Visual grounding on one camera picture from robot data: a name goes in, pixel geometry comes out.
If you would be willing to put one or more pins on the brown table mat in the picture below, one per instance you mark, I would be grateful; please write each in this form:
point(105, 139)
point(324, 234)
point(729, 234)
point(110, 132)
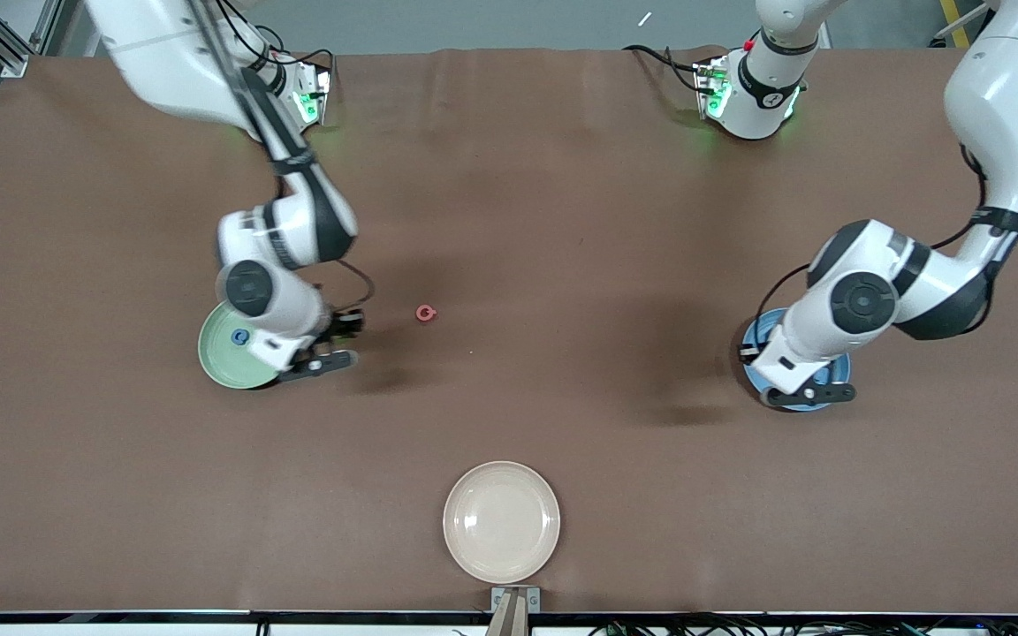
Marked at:
point(509, 177)

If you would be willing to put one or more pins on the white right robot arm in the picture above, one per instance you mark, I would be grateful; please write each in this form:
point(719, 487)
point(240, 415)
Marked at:
point(173, 71)

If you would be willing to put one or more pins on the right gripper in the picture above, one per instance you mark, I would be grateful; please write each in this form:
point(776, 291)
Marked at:
point(338, 324)

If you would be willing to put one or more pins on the light green plate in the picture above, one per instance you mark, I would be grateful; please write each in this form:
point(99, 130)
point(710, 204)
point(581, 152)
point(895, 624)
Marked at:
point(226, 362)

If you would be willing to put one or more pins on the grey metal bar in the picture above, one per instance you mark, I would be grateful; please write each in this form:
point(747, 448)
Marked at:
point(964, 21)

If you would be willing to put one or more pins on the red letter Q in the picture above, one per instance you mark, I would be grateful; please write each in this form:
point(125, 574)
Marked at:
point(419, 314)

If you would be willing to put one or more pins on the base connector box green light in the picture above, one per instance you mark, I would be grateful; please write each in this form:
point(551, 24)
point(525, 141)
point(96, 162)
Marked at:
point(710, 88)
point(310, 88)

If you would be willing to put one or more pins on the beige plate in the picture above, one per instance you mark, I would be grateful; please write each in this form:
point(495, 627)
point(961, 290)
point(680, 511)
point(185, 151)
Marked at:
point(501, 521)

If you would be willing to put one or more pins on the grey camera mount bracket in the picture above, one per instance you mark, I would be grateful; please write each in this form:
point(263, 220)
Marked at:
point(515, 609)

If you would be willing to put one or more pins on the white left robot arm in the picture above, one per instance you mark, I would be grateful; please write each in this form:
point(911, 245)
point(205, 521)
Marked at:
point(1004, 97)

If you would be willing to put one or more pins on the blue letter C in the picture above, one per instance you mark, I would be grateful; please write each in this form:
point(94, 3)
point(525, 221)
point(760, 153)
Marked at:
point(233, 337)

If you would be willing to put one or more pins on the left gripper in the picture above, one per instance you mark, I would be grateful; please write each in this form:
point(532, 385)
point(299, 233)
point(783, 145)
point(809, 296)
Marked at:
point(746, 357)

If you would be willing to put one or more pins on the blue plate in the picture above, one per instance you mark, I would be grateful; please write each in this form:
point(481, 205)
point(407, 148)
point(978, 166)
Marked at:
point(765, 329)

